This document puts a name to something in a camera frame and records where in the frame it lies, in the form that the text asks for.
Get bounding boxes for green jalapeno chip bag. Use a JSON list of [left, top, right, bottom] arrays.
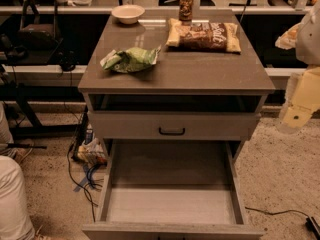
[[100, 47, 161, 74]]

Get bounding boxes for black drawer handle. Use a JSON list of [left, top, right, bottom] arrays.
[[158, 127, 186, 136]]

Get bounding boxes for grey drawer cabinet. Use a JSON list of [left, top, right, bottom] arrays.
[[77, 7, 277, 240]]

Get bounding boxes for blue bottle on floor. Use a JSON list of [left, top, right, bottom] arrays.
[[84, 128, 93, 145]]

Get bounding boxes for black floor cables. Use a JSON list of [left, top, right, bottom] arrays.
[[66, 110, 104, 223]]

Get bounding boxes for open grey middle drawer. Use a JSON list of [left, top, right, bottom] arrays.
[[83, 140, 263, 240]]

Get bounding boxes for closed grey top drawer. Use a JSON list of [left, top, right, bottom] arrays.
[[88, 112, 260, 141]]

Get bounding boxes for snack bags on floor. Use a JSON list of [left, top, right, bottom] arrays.
[[77, 138, 107, 165]]

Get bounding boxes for brown drink can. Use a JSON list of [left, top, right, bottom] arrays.
[[179, 0, 194, 21]]

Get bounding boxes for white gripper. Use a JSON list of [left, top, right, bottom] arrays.
[[277, 65, 320, 134]]

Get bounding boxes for black headphones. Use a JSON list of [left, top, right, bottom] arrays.
[[57, 51, 76, 72]]

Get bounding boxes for person leg in beige trousers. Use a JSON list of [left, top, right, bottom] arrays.
[[0, 102, 36, 240]]

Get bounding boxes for white ceramic bowl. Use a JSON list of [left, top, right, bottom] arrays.
[[111, 4, 145, 25]]

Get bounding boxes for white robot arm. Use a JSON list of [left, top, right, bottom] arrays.
[[276, 2, 320, 134]]

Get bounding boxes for brown sea salt chip bag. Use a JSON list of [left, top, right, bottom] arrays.
[[166, 18, 241, 53]]

